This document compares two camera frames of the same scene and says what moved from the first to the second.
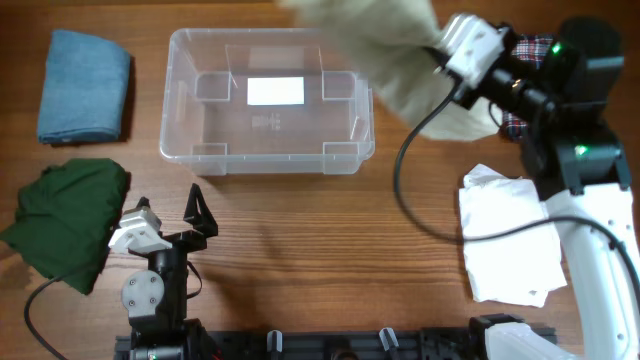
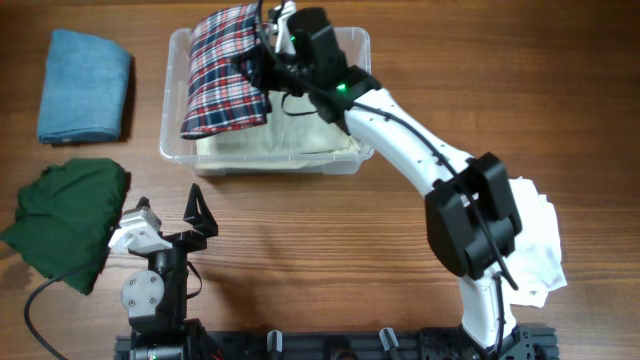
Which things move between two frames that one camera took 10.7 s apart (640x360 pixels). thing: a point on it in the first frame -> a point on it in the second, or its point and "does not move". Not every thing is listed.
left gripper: x=204 y=223 does not move
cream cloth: x=394 y=42 -> x=297 y=135
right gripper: x=463 y=96 -> x=264 y=73
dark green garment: x=67 y=213 does not move
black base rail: x=334 y=344 does not move
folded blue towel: x=85 y=88 does not move
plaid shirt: x=531 y=47 -> x=221 y=96
